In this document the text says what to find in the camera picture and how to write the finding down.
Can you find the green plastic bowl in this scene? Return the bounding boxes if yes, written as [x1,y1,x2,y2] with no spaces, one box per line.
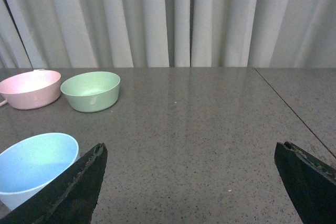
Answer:
[60,71,121,113]

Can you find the light blue plastic cup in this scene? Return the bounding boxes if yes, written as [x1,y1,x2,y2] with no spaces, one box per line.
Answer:
[1,133,80,211]

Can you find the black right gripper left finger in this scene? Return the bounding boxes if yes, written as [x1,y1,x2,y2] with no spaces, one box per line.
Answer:
[1,143,108,223]

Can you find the white pleated curtain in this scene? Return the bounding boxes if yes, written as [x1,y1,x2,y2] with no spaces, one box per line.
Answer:
[1,0,335,68]

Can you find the black cable on curtain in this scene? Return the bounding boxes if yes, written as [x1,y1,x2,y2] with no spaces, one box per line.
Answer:
[0,0,34,71]

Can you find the pink plastic bowl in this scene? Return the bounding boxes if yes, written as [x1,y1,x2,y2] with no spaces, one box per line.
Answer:
[1,70,61,110]

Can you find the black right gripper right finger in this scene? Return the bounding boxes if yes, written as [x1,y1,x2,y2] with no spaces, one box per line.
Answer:
[274,142,335,223]

